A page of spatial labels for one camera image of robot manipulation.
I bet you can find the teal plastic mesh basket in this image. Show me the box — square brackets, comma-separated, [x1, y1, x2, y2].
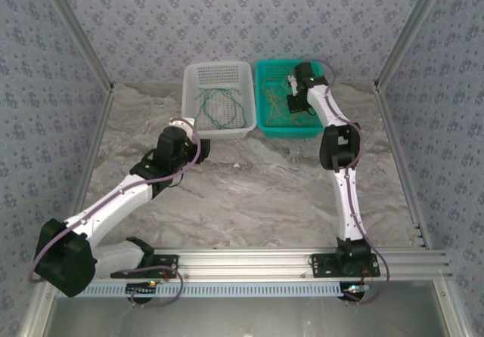
[255, 59, 328, 140]

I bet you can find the white plastic mesh basket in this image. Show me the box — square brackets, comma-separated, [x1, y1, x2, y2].
[181, 60, 257, 140]

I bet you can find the small controller board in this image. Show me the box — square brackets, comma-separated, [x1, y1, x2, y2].
[126, 280, 162, 304]
[342, 282, 374, 304]

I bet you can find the grey metal base panel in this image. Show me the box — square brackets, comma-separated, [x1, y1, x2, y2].
[22, 279, 470, 337]

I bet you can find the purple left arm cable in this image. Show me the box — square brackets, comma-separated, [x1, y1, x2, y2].
[29, 117, 201, 308]

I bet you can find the aluminium side rail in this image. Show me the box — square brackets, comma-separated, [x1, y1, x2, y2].
[372, 82, 434, 249]
[67, 83, 116, 224]

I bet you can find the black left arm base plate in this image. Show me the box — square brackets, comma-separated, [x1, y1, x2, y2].
[109, 253, 181, 280]

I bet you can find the aluminium corner post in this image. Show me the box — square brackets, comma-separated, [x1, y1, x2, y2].
[39, 0, 116, 91]
[372, 0, 454, 91]

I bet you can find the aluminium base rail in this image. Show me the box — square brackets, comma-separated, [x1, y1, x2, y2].
[94, 248, 453, 281]

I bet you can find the white slotted cable duct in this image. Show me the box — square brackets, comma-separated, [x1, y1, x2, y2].
[81, 280, 341, 298]

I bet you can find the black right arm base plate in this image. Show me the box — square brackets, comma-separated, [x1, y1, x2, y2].
[309, 252, 381, 280]

